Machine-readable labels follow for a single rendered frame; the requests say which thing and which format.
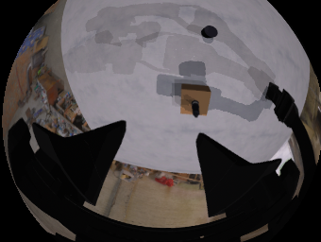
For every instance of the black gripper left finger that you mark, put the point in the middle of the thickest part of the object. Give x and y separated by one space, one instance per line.
85 158

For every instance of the brown wooden block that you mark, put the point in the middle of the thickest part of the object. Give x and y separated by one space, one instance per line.
194 92

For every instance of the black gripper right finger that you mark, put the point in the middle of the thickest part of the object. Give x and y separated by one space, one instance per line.
226 176

